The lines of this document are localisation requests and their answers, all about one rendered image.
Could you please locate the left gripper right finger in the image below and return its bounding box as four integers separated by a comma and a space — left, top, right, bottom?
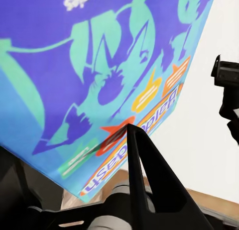
127, 123, 215, 230

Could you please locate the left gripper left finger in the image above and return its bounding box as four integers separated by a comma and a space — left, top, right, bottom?
0, 146, 16, 183

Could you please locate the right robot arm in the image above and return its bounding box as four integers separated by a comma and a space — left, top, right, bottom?
211, 55, 239, 145

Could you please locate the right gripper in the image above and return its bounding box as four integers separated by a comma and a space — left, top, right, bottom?
211, 55, 239, 103

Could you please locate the board game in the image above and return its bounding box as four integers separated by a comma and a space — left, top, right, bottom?
0, 0, 214, 204

